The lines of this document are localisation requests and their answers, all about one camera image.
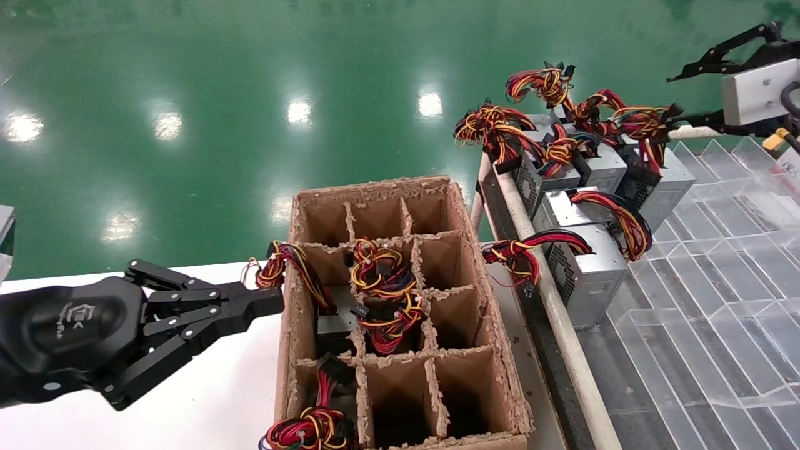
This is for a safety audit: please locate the grey flat panel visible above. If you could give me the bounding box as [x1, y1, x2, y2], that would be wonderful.
[0, 205, 16, 282]

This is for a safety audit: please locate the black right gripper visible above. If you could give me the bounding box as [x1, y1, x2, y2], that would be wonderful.
[666, 21, 800, 137]

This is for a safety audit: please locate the frayed cardboard divider box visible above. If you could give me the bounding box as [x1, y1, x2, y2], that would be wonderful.
[274, 175, 535, 450]

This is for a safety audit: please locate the cart with cream padded rails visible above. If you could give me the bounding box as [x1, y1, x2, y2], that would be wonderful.
[469, 124, 729, 450]

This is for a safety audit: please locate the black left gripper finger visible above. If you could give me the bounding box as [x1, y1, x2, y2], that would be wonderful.
[124, 259, 286, 321]

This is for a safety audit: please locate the clear acrylic divided tray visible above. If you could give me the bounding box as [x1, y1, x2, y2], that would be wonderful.
[603, 134, 800, 450]

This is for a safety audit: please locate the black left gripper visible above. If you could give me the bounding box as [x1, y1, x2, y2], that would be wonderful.
[0, 275, 251, 412]

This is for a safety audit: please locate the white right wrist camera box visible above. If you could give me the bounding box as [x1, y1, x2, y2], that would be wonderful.
[722, 59, 800, 126]

